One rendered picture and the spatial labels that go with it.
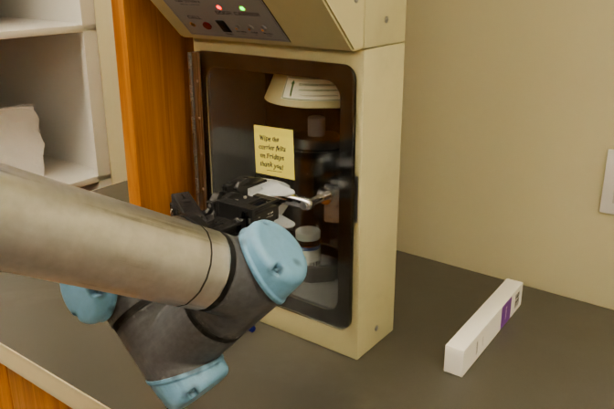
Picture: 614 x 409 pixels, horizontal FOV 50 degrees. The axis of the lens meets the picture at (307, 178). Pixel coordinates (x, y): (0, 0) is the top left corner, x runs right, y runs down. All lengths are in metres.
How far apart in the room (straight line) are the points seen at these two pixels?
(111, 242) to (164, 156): 0.62
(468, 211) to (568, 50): 0.36
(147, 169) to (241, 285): 0.55
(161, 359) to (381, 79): 0.48
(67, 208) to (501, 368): 0.74
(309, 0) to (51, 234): 0.45
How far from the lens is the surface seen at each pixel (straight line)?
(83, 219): 0.52
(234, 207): 0.82
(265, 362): 1.05
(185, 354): 0.68
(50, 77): 2.23
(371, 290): 1.03
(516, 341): 1.14
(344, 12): 0.84
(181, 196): 0.90
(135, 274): 0.54
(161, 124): 1.13
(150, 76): 1.10
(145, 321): 0.70
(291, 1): 0.84
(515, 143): 1.28
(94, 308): 0.70
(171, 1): 0.99
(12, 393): 1.31
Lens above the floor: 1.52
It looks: 18 degrees down
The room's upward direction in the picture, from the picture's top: straight up
